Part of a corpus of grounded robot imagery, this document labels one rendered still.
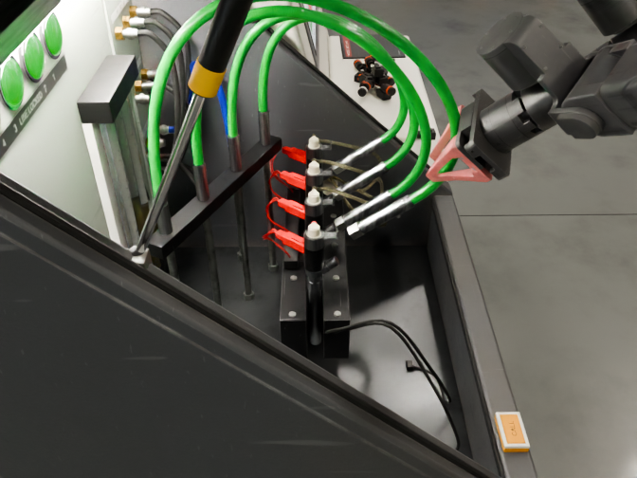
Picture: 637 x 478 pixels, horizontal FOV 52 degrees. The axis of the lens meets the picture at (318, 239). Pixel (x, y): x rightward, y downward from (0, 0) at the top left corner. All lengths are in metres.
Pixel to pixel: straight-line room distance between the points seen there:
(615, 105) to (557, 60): 0.09
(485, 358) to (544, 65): 0.42
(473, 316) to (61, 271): 0.65
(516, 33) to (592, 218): 2.34
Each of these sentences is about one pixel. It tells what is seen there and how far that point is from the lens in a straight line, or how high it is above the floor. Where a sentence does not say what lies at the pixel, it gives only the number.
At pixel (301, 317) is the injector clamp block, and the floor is 0.98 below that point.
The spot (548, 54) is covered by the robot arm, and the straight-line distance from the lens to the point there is 0.71.
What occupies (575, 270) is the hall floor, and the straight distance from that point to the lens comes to 2.69.
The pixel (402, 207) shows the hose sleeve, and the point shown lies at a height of 1.15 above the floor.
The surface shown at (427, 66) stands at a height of 1.34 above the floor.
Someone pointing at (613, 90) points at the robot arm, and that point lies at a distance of 0.65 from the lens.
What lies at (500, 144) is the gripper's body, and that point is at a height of 1.26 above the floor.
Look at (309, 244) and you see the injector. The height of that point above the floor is 1.09.
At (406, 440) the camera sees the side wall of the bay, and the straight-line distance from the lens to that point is 0.64.
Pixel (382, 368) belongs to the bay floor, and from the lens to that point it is 1.07.
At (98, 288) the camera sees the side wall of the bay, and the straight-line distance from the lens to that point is 0.51.
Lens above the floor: 1.63
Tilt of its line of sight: 38 degrees down
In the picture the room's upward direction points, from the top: straight up
